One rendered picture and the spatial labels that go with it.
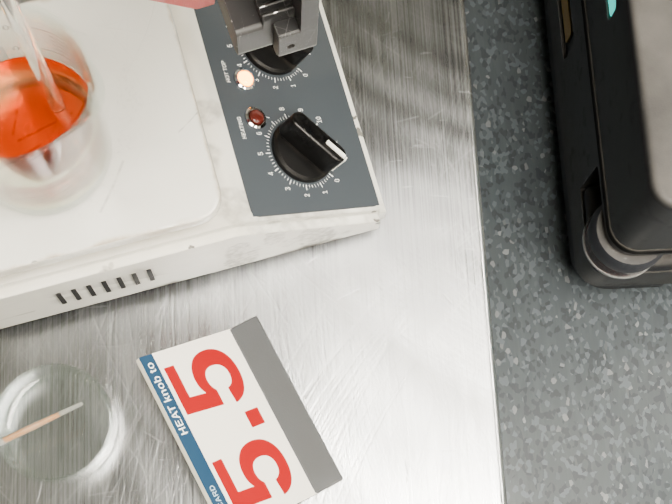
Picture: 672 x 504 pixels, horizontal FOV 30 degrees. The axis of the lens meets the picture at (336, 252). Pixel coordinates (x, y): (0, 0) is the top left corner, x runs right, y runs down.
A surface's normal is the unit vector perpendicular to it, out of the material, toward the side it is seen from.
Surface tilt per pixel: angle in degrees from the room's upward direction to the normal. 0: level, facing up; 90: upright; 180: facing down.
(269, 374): 0
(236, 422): 40
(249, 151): 30
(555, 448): 0
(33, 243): 0
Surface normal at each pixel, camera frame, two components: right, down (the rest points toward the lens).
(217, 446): 0.60, -0.48
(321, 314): 0.04, -0.25
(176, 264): 0.28, 0.93
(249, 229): 0.52, -0.35
